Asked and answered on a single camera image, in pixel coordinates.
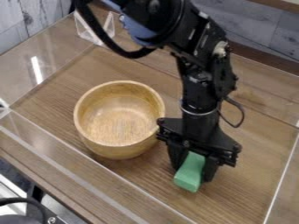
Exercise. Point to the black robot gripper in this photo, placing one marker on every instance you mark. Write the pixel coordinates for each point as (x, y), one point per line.
(197, 134)

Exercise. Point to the green rectangular stick block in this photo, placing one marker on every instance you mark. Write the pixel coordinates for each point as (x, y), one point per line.
(187, 178)

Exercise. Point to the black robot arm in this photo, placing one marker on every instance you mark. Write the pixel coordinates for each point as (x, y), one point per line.
(173, 24)

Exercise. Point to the round wooden bowl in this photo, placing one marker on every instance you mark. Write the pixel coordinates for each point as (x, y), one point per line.
(115, 119)

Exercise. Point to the black metal table leg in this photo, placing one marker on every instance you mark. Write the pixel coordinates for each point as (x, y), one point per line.
(36, 210)

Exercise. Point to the clear acrylic enclosure wall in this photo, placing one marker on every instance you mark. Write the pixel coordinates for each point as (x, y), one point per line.
(48, 72)

